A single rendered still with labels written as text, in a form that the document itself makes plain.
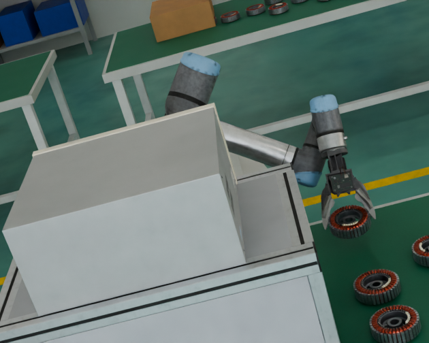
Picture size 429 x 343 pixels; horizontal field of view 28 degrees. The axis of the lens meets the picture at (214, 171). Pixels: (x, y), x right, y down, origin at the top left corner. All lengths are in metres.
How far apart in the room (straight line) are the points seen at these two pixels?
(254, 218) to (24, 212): 0.48
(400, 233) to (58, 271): 1.04
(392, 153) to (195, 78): 2.33
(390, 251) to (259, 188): 0.50
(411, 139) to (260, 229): 2.99
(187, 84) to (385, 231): 0.68
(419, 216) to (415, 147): 2.19
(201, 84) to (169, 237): 0.85
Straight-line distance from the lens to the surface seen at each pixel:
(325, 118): 2.31
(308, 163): 2.39
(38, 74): 5.10
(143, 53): 4.81
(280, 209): 1.84
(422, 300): 2.11
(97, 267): 1.69
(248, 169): 2.97
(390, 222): 2.44
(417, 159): 4.48
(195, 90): 2.41
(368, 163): 4.54
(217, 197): 1.61
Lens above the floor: 1.95
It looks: 23 degrees down
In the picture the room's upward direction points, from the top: 17 degrees counter-clockwise
